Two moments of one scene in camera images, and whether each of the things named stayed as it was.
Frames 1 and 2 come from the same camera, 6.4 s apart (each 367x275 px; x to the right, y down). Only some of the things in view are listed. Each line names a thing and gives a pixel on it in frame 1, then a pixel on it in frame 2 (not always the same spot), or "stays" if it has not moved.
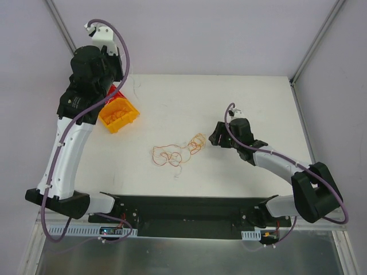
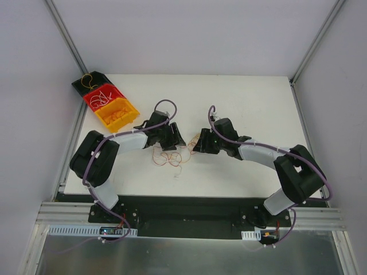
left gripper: [115, 67] → [171, 136]
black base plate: [191, 216] stays
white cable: [133, 89] → [178, 177]
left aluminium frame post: [61, 26] stays
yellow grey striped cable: [197, 142] stays
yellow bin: [118, 113] stays
